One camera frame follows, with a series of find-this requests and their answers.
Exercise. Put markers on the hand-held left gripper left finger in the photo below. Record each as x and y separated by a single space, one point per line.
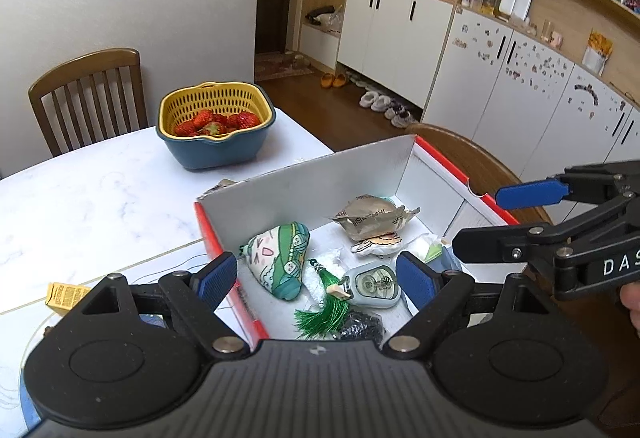
217 270

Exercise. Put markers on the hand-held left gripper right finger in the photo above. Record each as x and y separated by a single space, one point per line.
415 280

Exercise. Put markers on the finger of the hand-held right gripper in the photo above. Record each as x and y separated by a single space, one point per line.
530 193
500 245

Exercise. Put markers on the green sachet with tassel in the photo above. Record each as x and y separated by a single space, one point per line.
280 263

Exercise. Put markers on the black mesh pouch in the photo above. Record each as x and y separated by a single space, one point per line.
362 325

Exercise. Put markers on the white cardboard box red edges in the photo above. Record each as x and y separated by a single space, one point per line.
310 183

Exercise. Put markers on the person's right hand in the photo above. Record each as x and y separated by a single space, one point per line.
632 305

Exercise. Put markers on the wet wipes pack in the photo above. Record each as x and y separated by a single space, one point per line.
432 250

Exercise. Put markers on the wooden round-back chair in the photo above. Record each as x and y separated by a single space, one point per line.
480 158

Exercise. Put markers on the blue plastic bowl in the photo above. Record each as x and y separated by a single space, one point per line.
215 153

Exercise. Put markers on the long white stickered cabinet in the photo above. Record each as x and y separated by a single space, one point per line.
480 68

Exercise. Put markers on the white sneaker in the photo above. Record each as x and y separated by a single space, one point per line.
395 111
405 119

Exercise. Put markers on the pile of strawberries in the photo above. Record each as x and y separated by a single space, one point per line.
200 121

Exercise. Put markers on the yellow snack packet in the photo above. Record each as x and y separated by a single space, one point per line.
597 53

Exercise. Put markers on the pink cup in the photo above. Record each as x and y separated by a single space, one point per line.
557 40

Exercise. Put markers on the small yellow carton box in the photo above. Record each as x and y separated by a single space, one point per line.
62 298

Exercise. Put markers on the clear glass cup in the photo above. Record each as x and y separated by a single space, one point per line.
547 32

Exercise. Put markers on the white fuzzy slipper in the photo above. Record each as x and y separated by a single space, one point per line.
384 102
369 99

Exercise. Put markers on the yellow strainer basket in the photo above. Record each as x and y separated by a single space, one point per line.
200 98

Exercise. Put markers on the white shoe cabinet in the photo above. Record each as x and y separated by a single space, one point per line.
395 33

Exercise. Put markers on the brown doormat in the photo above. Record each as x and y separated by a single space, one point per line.
280 66

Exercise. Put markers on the yellow slipper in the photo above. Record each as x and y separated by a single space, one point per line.
341 79
327 80

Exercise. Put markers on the wooden slat-back chair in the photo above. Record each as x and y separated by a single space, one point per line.
85 63

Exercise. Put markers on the translucent plastic bag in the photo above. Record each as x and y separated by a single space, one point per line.
334 22

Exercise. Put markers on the black item on bench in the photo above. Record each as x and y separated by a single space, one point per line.
319 12

